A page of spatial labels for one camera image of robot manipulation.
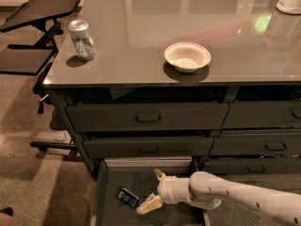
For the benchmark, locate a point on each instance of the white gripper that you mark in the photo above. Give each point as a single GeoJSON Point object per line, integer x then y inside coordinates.
{"type": "Point", "coordinates": [166, 188]}

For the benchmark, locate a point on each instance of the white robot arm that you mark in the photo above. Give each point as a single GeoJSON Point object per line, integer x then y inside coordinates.
{"type": "Point", "coordinates": [206, 191]}

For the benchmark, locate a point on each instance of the open bottom left drawer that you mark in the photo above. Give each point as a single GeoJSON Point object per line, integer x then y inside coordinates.
{"type": "Point", "coordinates": [109, 210]}

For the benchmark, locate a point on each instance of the bottom right drawer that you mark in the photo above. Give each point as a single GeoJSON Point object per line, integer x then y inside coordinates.
{"type": "Point", "coordinates": [260, 166]}

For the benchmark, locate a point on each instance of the middle left drawer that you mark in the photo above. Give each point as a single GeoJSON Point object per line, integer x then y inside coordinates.
{"type": "Point", "coordinates": [147, 146]}

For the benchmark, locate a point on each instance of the top left drawer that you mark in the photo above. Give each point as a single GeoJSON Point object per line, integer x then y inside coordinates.
{"type": "Point", "coordinates": [146, 117]}

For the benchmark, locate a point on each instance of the top right drawer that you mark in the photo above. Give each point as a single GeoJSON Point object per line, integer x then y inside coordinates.
{"type": "Point", "coordinates": [273, 114]}

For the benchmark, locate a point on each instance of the dark grey drawer cabinet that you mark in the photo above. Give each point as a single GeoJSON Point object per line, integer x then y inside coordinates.
{"type": "Point", "coordinates": [255, 56]}

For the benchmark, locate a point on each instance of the middle right drawer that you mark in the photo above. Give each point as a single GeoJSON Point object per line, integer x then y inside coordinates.
{"type": "Point", "coordinates": [251, 144]}

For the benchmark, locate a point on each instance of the white container on counter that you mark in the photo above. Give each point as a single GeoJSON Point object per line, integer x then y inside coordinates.
{"type": "Point", "coordinates": [289, 6]}

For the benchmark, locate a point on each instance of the white paper bowl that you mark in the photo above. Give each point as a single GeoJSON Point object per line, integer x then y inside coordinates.
{"type": "Point", "coordinates": [187, 57]}

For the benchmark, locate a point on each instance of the silver soda can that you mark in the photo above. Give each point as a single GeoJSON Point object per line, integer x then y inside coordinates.
{"type": "Point", "coordinates": [81, 39]}

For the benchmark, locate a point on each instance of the black adjustable stand table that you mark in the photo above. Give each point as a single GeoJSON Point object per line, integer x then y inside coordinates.
{"type": "Point", "coordinates": [39, 22]}

